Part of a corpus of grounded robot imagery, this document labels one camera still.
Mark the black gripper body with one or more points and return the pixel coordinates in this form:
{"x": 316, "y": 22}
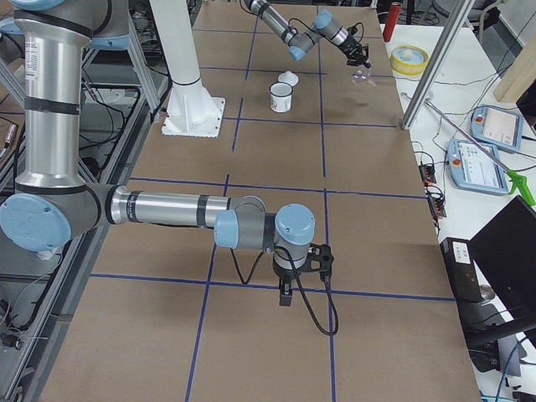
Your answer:
{"x": 351, "y": 48}
{"x": 285, "y": 277}

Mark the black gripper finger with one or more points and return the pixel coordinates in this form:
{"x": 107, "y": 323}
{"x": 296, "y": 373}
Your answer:
{"x": 285, "y": 295}
{"x": 358, "y": 62}

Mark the clear glass funnel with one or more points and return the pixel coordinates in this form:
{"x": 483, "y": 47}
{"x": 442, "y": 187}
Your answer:
{"x": 362, "y": 75}

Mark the white mug lid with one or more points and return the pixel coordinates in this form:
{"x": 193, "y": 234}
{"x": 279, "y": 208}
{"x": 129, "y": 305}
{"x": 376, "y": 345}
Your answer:
{"x": 289, "y": 78}

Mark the white enamel mug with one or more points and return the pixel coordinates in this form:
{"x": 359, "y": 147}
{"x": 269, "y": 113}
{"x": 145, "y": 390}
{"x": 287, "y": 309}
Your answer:
{"x": 280, "y": 97}

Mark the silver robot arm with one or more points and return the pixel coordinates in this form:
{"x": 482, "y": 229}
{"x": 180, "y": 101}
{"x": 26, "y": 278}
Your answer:
{"x": 325, "y": 26}
{"x": 52, "y": 203}

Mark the yellow tape roll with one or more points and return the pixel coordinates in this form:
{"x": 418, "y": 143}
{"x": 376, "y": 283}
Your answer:
{"x": 408, "y": 60}

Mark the red cardboard tube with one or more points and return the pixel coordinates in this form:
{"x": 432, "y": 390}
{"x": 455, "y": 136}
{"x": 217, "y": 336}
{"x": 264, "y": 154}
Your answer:
{"x": 391, "y": 20}

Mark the brown paper table cover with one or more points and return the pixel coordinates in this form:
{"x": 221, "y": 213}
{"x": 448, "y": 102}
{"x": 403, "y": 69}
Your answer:
{"x": 167, "y": 316}

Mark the orange connector block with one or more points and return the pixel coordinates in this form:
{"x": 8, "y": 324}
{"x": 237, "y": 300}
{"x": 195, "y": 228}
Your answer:
{"x": 428, "y": 173}
{"x": 437, "y": 206}

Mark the far teach pendant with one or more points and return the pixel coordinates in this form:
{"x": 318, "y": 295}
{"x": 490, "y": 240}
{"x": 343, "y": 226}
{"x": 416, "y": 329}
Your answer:
{"x": 497, "y": 126}

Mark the teach pendant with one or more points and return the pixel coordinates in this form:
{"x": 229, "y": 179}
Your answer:
{"x": 497, "y": 126}
{"x": 472, "y": 170}

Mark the near teach pendant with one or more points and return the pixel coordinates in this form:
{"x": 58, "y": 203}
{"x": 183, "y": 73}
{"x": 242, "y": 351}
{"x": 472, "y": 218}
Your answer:
{"x": 472, "y": 170}

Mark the black computer box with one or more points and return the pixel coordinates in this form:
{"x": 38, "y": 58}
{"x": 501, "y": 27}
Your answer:
{"x": 460, "y": 270}

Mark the black monitor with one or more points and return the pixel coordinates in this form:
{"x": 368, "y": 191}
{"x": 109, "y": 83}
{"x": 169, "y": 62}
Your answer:
{"x": 504, "y": 250}

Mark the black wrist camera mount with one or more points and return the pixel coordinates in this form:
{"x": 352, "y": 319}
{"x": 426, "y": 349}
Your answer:
{"x": 319, "y": 260}

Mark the aluminium frame post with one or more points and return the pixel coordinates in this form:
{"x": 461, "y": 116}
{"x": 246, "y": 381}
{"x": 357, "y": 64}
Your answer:
{"x": 440, "y": 51}

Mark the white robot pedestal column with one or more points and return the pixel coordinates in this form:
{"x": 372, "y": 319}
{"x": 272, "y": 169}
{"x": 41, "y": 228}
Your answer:
{"x": 191, "y": 110}

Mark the green handled reacher stick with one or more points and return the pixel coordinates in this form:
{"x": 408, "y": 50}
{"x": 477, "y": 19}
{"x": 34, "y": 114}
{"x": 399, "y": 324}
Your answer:
{"x": 519, "y": 182}

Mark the aluminium frame rail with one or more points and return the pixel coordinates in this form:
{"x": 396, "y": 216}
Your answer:
{"x": 42, "y": 295}

